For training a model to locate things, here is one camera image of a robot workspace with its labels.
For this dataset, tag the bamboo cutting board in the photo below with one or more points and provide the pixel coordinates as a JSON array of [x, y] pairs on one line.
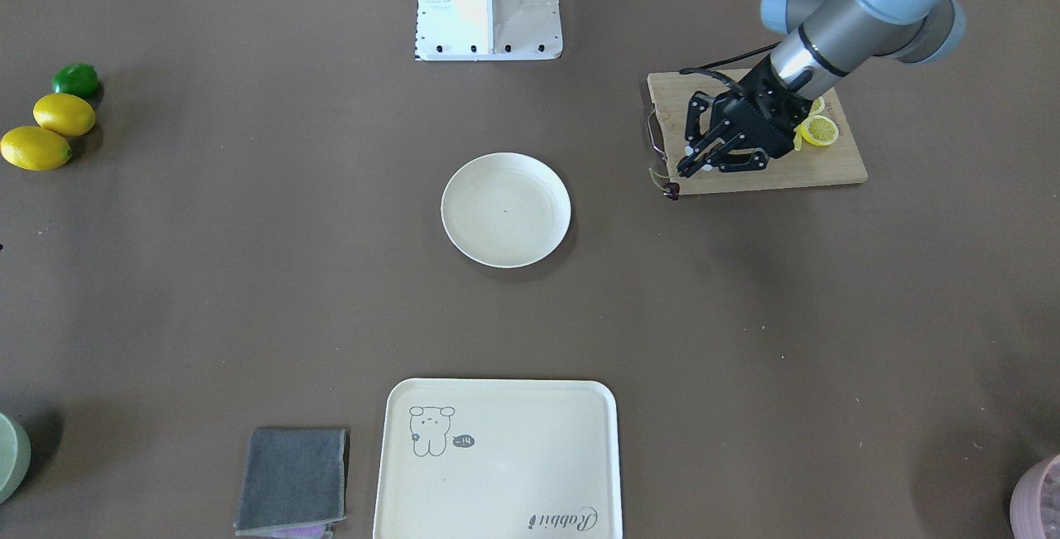
[[837, 164]]

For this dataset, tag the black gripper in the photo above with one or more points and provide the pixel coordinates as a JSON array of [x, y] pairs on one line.
[[739, 132]]

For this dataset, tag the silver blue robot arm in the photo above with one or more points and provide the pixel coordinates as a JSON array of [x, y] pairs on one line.
[[823, 41]]

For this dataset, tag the green lime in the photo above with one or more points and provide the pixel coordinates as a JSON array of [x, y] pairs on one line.
[[78, 79]]

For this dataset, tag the cream rabbit tray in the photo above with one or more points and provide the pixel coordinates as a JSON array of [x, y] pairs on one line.
[[499, 458]]

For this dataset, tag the grey folded cloth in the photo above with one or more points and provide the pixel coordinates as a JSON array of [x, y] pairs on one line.
[[293, 483]]

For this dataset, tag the cream round plate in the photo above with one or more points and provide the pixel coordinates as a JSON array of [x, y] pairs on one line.
[[506, 210]]

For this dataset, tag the lemon slice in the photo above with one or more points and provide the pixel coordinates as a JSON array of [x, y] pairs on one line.
[[818, 106], [819, 130]]

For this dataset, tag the pink bowl with ice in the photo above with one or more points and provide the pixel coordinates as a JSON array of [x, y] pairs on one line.
[[1034, 504]]

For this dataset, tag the green bowl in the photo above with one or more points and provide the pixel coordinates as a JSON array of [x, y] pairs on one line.
[[15, 456]]

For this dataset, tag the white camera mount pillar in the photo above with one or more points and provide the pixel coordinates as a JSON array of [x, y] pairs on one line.
[[488, 30]]

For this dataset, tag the whole yellow lemon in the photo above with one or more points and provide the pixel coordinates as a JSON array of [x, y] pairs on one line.
[[35, 149], [66, 114]]

